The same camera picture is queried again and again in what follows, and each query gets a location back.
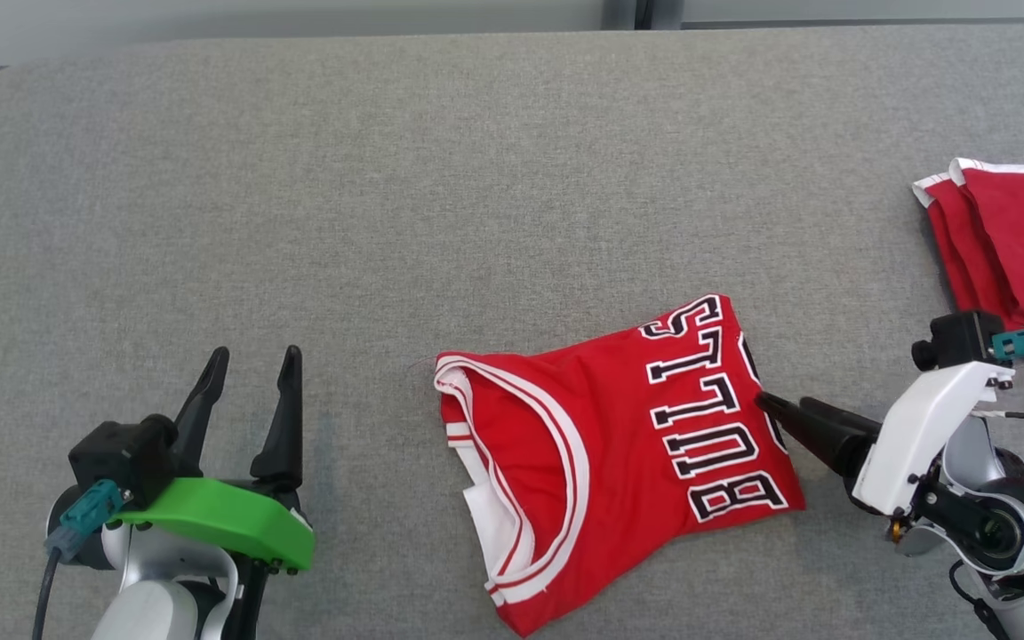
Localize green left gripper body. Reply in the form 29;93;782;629
108;477;316;574

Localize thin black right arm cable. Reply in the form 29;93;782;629
948;560;1011;640

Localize grey metal post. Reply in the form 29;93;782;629
601;0;686;32

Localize red Bulls basketball jersey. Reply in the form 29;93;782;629
434;293;806;639

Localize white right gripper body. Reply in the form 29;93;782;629
850;360;1017;516

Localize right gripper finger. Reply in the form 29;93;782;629
798;396;884;438
754;391;864;478

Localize black left camera cable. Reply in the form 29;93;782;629
30;547;64;640

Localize teal left camera connector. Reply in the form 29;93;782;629
44;478;126;561

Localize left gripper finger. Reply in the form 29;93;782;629
172;347;231;478
250;345;304;492

